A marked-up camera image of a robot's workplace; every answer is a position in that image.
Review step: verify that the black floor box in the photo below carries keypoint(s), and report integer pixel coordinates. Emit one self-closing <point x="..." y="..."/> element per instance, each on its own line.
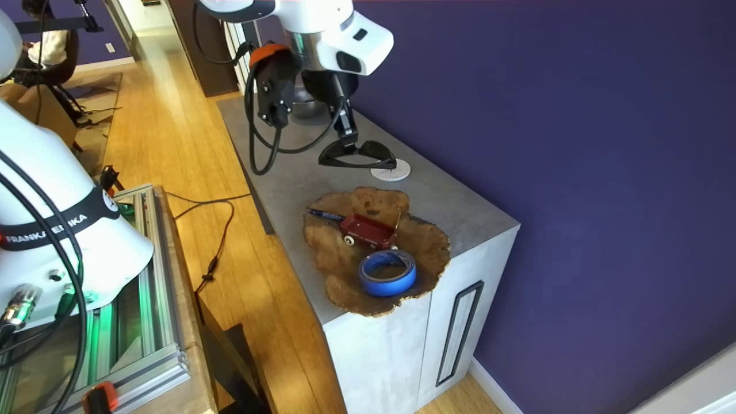
<point x="236" y="368"/>

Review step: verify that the black wrist camera orange mount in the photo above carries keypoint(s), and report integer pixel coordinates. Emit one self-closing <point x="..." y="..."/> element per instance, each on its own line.
<point x="272" y="82"/>

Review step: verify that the red clamp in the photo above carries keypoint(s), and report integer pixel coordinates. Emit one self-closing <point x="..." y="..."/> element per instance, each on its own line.
<point x="103" y="399"/>

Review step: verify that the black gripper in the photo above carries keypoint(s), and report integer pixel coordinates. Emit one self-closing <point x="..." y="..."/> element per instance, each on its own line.
<point x="328" y="89"/>

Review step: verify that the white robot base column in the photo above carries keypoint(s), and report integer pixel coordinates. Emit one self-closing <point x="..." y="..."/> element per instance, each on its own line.
<point x="47" y="214"/>

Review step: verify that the black office chair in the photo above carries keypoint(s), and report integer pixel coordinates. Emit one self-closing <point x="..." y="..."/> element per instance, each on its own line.
<point x="54" y="61"/>

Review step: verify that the red multitool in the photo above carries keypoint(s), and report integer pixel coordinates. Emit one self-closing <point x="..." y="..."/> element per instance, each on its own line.
<point x="368" y="229"/>

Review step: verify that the grey concrete-look cabinet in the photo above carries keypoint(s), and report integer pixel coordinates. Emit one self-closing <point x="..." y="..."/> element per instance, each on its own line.
<point x="368" y="360"/>

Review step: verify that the white round coaster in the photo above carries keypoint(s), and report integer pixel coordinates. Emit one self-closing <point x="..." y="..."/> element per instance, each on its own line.
<point x="394" y="175"/>

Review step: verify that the blue tape roll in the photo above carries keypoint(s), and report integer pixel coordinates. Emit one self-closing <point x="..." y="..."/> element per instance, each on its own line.
<point x="365" y="282"/>

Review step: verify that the brown wooden tray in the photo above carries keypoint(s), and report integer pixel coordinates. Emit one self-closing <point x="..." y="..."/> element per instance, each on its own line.
<point x="336" y="266"/>

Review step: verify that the white door frame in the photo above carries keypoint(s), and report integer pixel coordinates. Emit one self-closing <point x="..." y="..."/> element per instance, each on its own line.
<point x="239" y="54"/>

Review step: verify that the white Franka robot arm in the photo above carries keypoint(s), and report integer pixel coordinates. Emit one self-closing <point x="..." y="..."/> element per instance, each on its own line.
<point x="323" y="25"/>

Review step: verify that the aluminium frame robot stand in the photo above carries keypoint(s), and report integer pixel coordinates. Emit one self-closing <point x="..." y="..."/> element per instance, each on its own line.
<point x="157" y="345"/>

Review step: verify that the grey round dish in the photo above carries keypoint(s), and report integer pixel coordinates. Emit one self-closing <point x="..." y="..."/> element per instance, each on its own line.
<point x="305" y="107"/>

